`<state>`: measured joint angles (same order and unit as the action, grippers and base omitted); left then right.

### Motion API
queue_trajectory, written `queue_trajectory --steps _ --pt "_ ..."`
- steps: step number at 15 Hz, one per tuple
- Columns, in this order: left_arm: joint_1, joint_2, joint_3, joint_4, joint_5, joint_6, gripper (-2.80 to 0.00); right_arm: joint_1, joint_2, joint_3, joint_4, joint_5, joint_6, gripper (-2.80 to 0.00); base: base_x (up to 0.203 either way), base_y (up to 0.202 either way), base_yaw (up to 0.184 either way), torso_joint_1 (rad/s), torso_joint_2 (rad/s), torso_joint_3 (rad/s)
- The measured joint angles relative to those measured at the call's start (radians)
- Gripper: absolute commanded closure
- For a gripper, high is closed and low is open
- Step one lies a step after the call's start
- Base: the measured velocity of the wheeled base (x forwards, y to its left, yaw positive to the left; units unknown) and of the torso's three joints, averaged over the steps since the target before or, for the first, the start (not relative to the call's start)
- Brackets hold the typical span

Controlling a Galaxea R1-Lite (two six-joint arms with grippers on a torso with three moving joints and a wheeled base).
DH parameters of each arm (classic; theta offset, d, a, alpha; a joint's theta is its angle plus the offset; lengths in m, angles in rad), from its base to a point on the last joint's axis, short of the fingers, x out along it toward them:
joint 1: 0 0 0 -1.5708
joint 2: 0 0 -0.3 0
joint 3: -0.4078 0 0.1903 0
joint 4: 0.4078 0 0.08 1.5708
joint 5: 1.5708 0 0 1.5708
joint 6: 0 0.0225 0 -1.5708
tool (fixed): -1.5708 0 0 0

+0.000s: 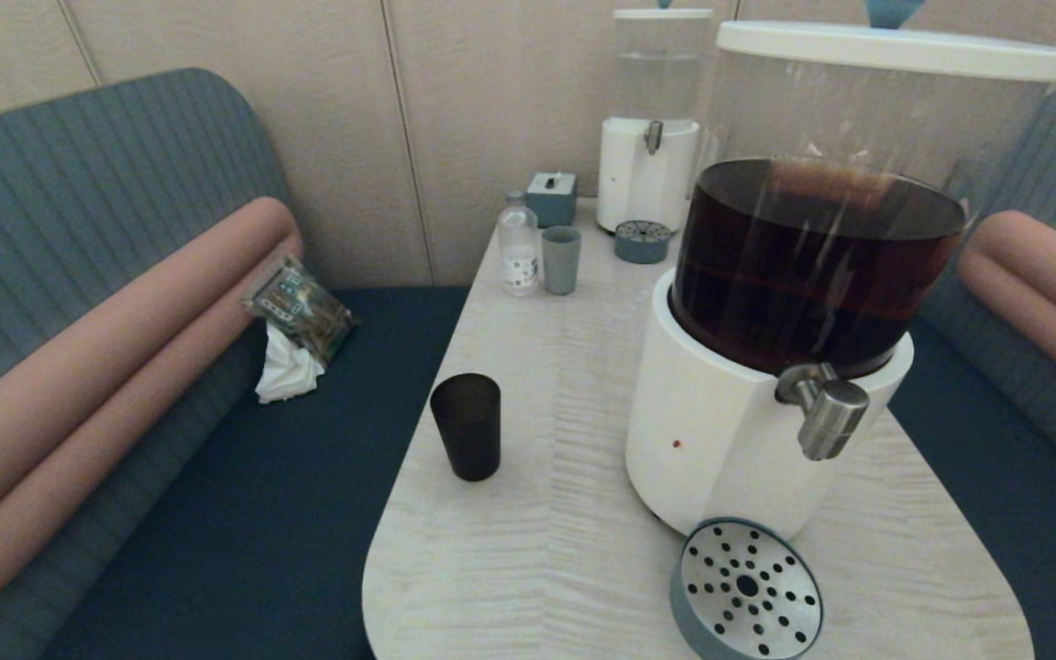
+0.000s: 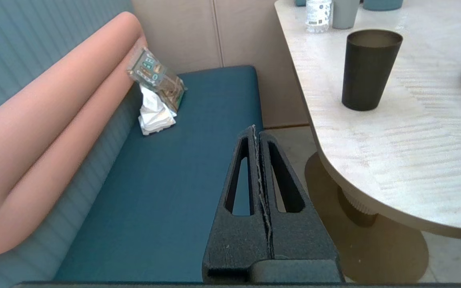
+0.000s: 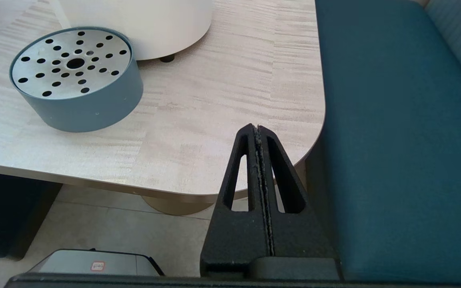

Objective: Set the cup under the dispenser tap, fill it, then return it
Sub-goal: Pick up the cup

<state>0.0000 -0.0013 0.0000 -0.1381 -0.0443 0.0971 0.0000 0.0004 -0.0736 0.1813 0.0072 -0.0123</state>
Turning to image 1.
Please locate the black plastic cup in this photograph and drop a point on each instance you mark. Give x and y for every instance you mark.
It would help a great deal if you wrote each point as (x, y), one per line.
(466, 431)

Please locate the large silver dispenser tap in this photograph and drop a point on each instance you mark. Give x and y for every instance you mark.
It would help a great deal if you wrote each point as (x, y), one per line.
(835, 412)

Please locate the grey plastic cup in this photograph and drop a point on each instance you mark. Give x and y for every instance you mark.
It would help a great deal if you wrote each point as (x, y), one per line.
(561, 261)

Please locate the clear plastic bottle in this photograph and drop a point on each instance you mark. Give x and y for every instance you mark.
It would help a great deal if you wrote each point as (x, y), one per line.
(519, 247)

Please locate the grey square tissue box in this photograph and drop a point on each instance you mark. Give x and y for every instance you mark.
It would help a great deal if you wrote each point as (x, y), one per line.
(551, 202)

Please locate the small round grey drip tray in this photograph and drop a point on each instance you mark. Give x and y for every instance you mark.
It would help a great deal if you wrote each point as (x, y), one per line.
(643, 243)

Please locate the small water beverage dispenser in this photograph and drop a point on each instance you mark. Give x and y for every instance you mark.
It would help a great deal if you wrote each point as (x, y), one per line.
(643, 179)

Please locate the large tea beverage dispenser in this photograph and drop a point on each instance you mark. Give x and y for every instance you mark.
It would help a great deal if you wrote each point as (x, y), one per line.
(711, 431)

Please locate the green snack packet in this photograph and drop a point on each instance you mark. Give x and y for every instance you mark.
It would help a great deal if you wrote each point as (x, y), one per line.
(303, 307)

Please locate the small silver dispenser tap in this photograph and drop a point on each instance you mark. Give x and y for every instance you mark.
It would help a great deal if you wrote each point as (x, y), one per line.
(653, 136)

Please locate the crumpled white tissue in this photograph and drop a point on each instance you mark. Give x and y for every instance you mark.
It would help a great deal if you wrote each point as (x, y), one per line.
(288, 371)

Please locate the dark blue sofa seat cushion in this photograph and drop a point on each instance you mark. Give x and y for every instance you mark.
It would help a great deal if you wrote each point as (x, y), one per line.
(1023, 513)
(290, 513)

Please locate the large round perforated drip tray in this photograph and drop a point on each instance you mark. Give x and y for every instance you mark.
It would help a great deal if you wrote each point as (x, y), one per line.
(748, 587)

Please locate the small white dispenser lid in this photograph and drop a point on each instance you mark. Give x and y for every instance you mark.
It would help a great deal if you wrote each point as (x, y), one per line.
(664, 13)

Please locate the pink sofa bolster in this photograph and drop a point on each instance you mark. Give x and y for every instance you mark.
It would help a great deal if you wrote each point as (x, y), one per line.
(79, 394)
(1050, 284)

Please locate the large white dispenser lid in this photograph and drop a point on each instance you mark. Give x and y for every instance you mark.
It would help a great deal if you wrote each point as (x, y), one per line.
(895, 50)

